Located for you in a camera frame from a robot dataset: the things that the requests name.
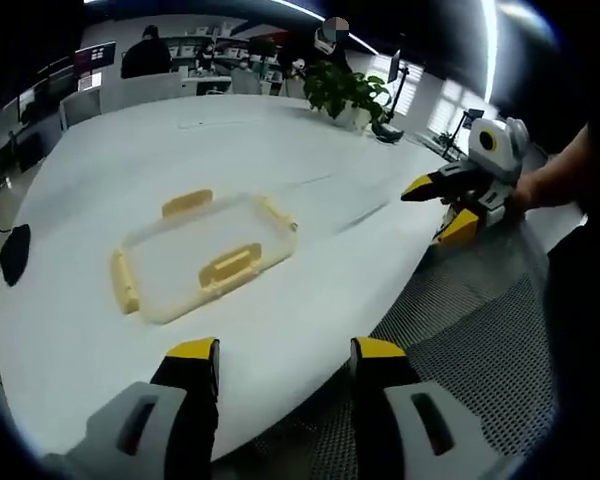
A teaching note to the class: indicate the white chair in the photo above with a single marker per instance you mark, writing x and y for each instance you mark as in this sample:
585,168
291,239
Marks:
80,111
246,81
150,90

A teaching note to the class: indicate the dark computer monitor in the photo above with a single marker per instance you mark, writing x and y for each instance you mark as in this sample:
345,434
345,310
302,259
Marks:
96,54

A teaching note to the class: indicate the black round chair back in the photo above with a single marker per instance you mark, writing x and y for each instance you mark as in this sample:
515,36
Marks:
15,255

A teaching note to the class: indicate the person's right hand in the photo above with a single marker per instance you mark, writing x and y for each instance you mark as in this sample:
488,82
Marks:
526,192

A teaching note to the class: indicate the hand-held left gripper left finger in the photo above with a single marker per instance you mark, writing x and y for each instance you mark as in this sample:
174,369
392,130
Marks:
175,390

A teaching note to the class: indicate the white storage shelf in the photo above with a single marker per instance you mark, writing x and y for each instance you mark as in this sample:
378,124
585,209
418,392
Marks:
220,47

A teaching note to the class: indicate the black monitor on stand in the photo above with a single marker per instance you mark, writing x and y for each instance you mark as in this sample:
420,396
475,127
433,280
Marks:
394,90

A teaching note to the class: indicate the clear lid with yellow buckles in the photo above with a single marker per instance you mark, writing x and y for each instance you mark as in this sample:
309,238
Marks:
205,250

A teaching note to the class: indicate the black tripod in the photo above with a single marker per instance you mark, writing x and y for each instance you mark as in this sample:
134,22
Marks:
455,135

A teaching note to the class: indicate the green potted plant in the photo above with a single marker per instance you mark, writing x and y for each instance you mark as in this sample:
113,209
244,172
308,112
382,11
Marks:
347,92

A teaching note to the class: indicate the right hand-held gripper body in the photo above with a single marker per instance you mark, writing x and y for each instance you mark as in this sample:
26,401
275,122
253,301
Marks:
497,150

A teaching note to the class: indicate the grey mesh chair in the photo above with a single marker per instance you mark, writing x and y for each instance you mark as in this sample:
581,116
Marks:
470,320

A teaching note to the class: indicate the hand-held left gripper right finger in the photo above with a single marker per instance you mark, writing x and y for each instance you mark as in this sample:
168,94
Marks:
380,395

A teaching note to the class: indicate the person's dark clothing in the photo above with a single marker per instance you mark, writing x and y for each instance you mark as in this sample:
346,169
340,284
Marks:
587,320

